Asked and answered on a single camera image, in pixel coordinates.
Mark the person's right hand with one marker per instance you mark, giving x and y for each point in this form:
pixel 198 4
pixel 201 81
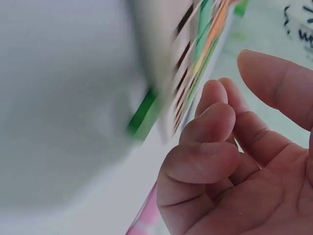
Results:
pixel 264 191

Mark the green flat board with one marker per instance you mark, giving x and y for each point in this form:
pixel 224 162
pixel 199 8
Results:
pixel 143 115

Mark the white board with coloured strips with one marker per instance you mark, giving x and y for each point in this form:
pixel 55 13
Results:
pixel 195 63

